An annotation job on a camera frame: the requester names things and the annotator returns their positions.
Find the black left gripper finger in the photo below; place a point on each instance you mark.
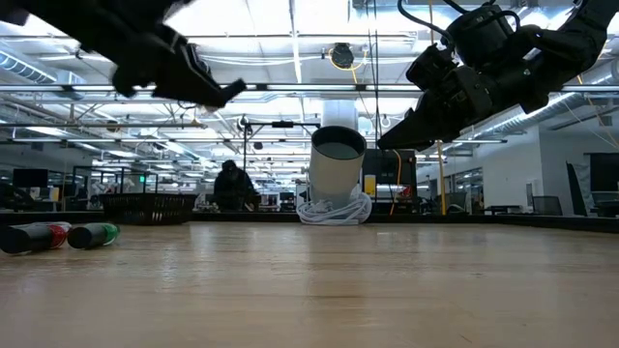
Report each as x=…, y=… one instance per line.
x=198, y=87

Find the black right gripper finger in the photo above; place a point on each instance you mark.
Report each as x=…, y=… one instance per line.
x=430, y=125

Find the green nail polish bottle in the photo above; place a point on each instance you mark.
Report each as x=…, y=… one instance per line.
x=92, y=236

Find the red nail polish bottle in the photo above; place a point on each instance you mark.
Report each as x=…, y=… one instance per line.
x=29, y=239

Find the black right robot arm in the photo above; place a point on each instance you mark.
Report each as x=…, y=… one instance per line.
x=570, y=38

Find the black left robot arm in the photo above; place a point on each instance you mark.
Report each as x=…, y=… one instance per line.
x=58, y=14

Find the black equipment cabinet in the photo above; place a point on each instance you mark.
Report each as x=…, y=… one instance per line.
x=387, y=166

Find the yellow sign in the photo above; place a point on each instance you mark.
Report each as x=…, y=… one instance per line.
x=370, y=186

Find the black pipe stand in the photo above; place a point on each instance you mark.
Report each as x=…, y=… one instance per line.
x=283, y=124

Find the person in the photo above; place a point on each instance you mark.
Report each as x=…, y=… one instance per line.
x=234, y=186

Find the black mesh basket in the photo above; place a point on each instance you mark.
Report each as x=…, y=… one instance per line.
x=145, y=208

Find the black monitor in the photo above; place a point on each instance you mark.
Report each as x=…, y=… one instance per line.
x=30, y=178

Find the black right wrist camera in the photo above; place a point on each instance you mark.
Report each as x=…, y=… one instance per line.
x=430, y=67

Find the black aluminium table frame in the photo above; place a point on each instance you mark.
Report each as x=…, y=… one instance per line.
x=483, y=220

